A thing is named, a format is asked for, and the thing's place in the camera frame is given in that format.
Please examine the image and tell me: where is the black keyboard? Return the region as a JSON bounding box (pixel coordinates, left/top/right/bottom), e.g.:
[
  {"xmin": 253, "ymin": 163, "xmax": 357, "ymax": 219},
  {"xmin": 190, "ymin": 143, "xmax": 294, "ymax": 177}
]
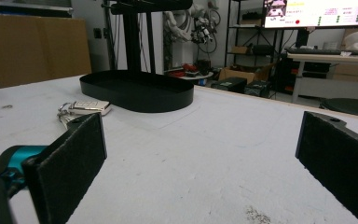
[{"xmin": 284, "ymin": 47, "xmax": 343, "ymax": 57}]

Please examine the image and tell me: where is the black round stool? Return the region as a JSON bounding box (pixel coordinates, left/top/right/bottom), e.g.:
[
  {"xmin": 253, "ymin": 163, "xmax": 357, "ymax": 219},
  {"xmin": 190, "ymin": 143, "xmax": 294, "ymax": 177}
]
[{"xmin": 319, "ymin": 97, "xmax": 358, "ymax": 119}]

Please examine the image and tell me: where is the white desk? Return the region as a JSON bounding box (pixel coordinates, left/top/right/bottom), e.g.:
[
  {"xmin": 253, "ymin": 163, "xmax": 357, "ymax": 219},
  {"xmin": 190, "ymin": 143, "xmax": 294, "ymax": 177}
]
[{"xmin": 286, "ymin": 51, "xmax": 358, "ymax": 105}]

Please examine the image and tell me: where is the brown cardboard board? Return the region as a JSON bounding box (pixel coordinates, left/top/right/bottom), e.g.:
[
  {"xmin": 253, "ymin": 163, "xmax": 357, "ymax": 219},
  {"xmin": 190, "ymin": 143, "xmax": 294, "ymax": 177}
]
[{"xmin": 0, "ymin": 12, "xmax": 93, "ymax": 91}]

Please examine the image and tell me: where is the black box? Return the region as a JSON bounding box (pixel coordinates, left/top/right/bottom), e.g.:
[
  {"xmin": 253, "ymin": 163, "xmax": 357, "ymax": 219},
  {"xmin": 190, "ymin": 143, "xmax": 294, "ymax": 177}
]
[{"xmin": 210, "ymin": 77, "xmax": 248, "ymax": 94}]

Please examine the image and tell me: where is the black metal shelf rack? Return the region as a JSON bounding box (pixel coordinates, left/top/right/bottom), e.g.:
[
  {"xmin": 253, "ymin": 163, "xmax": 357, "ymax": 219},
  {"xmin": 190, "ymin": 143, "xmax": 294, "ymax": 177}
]
[{"xmin": 225, "ymin": 0, "xmax": 282, "ymax": 77}]

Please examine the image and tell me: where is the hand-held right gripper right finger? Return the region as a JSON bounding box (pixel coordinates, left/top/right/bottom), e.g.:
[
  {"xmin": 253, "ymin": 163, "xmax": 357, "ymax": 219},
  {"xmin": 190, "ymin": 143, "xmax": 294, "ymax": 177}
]
[{"xmin": 295, "ymin": 110, "xmax": 358, "ymax": 224}]

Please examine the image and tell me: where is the white robot with cables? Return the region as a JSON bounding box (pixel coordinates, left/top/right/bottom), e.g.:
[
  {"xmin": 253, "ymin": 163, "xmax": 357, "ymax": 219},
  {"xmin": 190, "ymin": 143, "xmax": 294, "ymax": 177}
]
[{"xmin": 162, "ymin": 2, "xmax": 222, "ymax": 73}]

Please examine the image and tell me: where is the large monitor screen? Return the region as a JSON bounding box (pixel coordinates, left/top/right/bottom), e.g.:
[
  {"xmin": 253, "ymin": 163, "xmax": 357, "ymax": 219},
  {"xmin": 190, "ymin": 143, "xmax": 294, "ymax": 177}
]
[{"xmin": 262, "ymin": 0, "xmax": 358, "ymax": 30}]

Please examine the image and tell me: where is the black two-tier tray stand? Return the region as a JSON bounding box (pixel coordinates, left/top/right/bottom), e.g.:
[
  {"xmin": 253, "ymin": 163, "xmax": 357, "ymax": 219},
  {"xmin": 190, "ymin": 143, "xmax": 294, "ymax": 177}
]
[{"xmin": 79, "ymin": 0, "xmax": 196, "ymax": 114}]

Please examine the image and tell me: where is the small round white table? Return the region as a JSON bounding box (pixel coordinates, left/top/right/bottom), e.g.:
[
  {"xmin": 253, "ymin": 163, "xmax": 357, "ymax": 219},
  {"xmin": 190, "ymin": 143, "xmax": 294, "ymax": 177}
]
[{"xmin": 164, "ymin": 63, "xmax": 215, "ymax": 82}]

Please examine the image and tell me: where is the black metal stand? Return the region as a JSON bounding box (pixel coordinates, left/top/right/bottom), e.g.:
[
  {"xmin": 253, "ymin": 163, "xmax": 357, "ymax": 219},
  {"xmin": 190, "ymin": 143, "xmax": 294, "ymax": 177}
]
[{"xmin": 102, "ymin": 0, "xmax": 119, "ymax": 71}]

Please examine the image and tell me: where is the open cardboard box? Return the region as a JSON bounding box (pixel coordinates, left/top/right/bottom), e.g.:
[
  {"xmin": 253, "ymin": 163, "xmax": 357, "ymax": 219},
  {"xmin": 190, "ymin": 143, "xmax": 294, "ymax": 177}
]
[{"xmin": 218, "ymin": 63, "xmax": 275, "ymax": 85}]

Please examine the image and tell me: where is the silver car key fob with keys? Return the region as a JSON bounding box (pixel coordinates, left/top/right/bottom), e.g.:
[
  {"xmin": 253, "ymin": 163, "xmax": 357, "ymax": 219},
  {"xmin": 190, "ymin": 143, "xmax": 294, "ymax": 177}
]
[{"xmin": 56, "ymin": 100, "xmax": 113, "ymax": 129}]

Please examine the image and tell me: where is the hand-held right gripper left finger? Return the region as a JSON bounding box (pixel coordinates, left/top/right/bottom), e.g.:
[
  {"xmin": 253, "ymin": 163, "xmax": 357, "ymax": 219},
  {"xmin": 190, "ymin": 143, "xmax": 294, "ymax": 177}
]
[{"xmin": 21, "ymin": 112, "xmax": 108, "ymax": 224}]

